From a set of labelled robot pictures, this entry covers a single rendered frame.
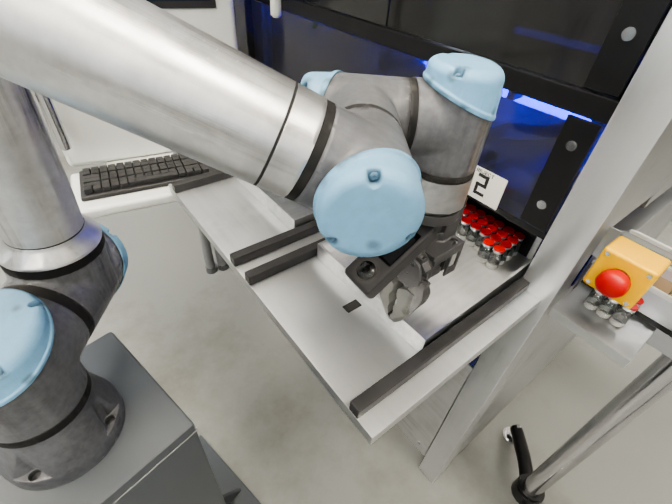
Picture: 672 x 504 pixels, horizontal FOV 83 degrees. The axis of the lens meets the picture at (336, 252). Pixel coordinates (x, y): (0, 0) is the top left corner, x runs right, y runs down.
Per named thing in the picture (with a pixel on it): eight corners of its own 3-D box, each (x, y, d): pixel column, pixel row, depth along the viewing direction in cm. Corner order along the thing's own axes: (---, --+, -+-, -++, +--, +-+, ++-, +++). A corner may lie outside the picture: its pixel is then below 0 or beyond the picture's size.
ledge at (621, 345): (583, 282, 74) (589, 275, 73) (657, 326, 67) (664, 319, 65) (546, 314, 67) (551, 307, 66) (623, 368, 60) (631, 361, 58)
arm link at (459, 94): (413, 46, 38) (495, 52, 39) (394, 149, 45) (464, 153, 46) (429, 69, 32) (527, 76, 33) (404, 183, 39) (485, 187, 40)
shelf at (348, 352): (334, 144, 112) (334, 138, 111) (558, 289, 72) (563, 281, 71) (170, 191, 88) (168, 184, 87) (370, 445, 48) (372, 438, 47)
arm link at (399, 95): (296, 96, 30) (433, 105, 31) (302, 57, 38) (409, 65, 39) (295, 183, 35) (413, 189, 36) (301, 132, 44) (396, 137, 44)
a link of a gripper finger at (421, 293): (422, 317, 53) (438, 271, 47) (414, 322, 52) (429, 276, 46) (398, 296, 56) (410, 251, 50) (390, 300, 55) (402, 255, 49)
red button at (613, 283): (598, 278, 58) (612, 258, 55) (625, 294, 56) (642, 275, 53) (586, 288, 56) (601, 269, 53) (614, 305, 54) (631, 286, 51)
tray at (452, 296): (434, 202, 88) (438, 189, 86) (537, 265, 74) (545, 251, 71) (316, 257, 71) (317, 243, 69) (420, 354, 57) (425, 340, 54)
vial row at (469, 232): (434, 216, 84) (439, 199, 81) (506, 262, 73) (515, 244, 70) (428, 220, 82) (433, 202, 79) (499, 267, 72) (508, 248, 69)
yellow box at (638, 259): (600, 264, 63) (625, 229, 58) (647, 290, 59) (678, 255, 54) (579, 282, 59) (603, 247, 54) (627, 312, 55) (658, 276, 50)
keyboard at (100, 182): (229, 150, 117) (228, 143, 115) (243, 172, 108) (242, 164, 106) (80, 175, 101) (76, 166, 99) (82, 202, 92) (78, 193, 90)
